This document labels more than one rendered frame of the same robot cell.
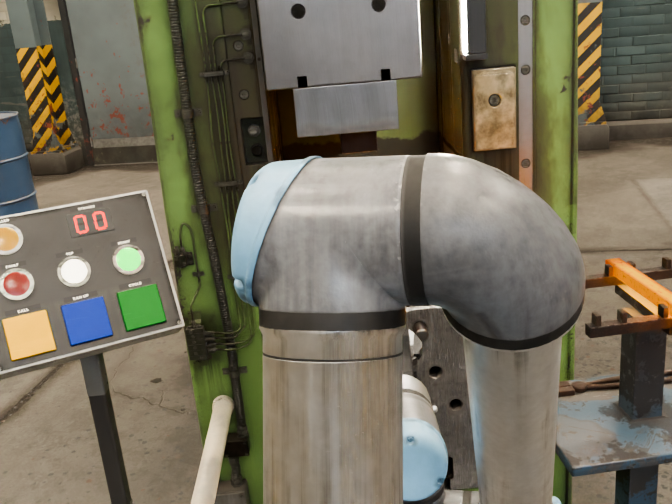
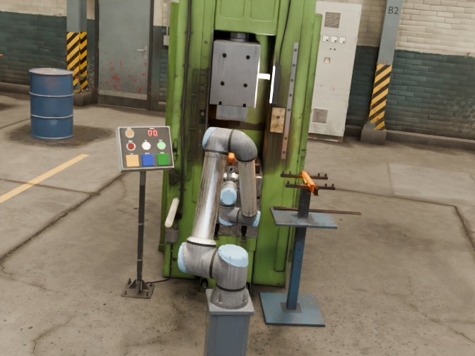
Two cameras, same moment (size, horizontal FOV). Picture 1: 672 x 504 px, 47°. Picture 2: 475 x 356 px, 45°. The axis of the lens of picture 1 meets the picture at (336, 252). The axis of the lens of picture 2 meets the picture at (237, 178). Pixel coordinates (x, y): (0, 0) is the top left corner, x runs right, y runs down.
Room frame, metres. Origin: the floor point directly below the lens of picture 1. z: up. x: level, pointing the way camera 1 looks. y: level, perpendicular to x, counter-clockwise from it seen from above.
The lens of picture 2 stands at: (-2.19, -0.07, 2.04)
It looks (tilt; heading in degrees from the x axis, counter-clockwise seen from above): 18 degrees down; 359
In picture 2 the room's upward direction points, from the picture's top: 5 degrees clockwise
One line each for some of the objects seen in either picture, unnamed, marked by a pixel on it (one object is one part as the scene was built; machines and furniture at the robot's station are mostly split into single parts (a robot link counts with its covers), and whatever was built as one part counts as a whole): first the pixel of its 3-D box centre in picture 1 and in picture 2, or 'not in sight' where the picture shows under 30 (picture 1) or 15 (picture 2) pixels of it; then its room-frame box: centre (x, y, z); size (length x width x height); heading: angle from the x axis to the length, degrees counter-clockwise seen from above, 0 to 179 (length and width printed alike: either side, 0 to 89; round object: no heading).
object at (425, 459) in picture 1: (407, 444); (228, 194); (0.86, -0.07, 0.98); 0.12 x 0.09 x 0.10; 0
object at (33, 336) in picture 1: (29, 335); (132, 160); (1.25, 0.55, 1.01); 0.07 x 0.05 x 0.07; 115
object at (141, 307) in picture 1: (141, 307); (162, 159); (1.34, 0.37, 1.01); 0.07 x 0.05 x 0.07; 115
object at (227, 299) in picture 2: not in sight; (230, 290); (0.34, -0.12, 0.65); 0.19 x 0.19 x 0.10
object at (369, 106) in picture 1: (342, 95); (232, 107); (1.70, -0.04, 1.32); 0.42 x 0.20 x 0.10; 0
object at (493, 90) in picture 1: (493, 109); (277, 120); (1.63, -0.36, 1.27); 0.09 x 0.02 x 0.17; 90
